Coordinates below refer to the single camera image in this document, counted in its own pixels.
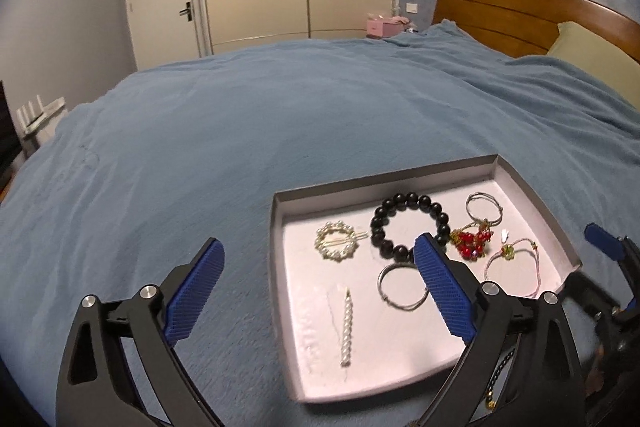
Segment wooden headboard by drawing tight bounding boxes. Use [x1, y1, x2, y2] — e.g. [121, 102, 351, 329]
[432, 0, 639, 60]

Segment grey cord bracelet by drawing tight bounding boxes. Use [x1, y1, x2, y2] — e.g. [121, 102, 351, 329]
[376, 261, 431, 312]

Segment blue bed blanket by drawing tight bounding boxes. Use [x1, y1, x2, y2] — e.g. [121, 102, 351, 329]
[1, 23, 639, 426]

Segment black door handle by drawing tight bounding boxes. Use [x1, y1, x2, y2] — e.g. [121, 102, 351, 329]
[179, 1, 193, 22]

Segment grey shallow jewelry tray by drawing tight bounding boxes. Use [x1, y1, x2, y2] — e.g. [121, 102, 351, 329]
[269, 155, 582, 403]

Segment red bead bracelet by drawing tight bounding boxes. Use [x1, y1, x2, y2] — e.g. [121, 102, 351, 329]
[449, 218, 494, 263]

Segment straight pearl hair clip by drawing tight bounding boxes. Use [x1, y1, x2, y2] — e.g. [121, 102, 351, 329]
[341, 288, 354, 367]

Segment dark blue beaded chain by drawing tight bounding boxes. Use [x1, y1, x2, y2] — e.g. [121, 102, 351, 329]
[482, 345, 518, 410]

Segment round pearl hair clip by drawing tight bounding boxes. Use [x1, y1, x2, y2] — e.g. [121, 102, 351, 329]
[314, 220, 369, 263]

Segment pale yellow pillow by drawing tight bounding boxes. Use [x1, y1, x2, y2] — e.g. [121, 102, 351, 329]
[547, 22, 640, 108]

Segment white wall socket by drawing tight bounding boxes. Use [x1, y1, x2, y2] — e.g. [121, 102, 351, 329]
[406, 3, 419, 14]

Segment thin silver cord bracelet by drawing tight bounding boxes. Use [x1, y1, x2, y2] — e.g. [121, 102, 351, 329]
[464, 190, 504, 227]

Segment pink box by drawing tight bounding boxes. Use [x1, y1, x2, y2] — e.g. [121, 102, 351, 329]
[366, 14, 414, 39]

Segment pink cord charm bracelet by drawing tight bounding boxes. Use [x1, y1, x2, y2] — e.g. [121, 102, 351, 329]
[482, 229, 540, 299]

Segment black television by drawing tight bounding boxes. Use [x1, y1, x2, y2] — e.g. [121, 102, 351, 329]
[0, 81, 23, 174]

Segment large black bead bracelet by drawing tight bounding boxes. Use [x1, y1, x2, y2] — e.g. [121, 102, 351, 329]
[369, 190, 452, 264]

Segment white wifi router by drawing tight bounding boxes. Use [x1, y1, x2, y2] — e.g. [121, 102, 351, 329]
[16, 95, 67, 144]

